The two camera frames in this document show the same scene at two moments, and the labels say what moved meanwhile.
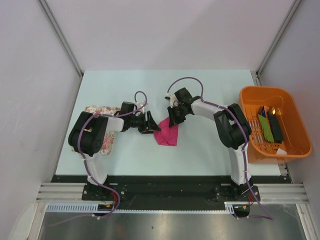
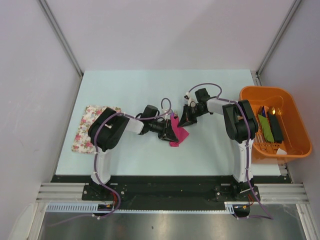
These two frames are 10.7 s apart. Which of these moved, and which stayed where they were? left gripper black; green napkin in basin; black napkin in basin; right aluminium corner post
Moved: left gripper black
Stayed: black napkin in basin; green napkin in basin; right aluminium corner post
